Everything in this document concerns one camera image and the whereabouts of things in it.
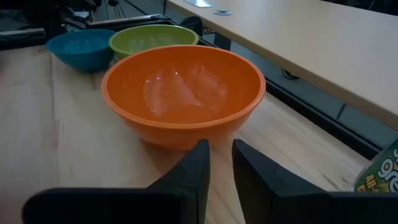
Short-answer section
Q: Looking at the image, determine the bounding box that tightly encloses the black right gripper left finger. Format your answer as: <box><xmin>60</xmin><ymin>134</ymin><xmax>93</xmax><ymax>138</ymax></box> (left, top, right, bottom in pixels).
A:
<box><xmin>21</xmin><ymin>139</ymin><xmax>211</xmax><ymax>224</ymax></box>

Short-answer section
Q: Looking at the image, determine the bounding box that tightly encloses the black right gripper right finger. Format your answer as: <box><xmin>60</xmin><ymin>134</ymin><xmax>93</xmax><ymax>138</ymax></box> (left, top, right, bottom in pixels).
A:
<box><xmin>231</xmin><ymin>139</ymin><xmax>398</xmax><ymax>224</ymax></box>

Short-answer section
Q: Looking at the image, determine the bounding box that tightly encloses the orange plastic bowl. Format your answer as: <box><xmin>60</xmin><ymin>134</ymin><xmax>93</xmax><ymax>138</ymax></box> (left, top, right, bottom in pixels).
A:
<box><xmin>100</xmin><ymin>44</ymin><xmax>267</xmax><ymax>151</ymax></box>

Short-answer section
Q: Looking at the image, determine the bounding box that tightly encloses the green plastic bowl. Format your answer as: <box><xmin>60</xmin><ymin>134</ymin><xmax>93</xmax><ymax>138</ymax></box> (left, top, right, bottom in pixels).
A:
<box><xmin>108</xmin><ymin>24</ymin><xmax>200</xmax><ymax>60</ymax></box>

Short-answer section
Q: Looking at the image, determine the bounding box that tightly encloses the blue plastic bowl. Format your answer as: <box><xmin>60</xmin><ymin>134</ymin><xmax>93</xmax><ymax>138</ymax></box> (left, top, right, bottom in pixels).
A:
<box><xmin>45</xmin><ymin>29</ymin><xmax>117</xmax><ymax>73</ymax></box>

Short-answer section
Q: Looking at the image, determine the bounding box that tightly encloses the green wipes canister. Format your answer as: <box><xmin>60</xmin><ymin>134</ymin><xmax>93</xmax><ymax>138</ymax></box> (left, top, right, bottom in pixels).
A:
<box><xmin>351</xmin><ymin>138</ymin><xmax>398</xmax><ymax>194</ymax></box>

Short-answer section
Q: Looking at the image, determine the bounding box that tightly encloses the light wood desk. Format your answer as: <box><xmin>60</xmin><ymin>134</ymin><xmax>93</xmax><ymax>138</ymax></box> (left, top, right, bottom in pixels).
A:
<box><xmin>167</xmin><ymin>0</ymin><xmax>398</xmax><ymax>131</ymax></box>

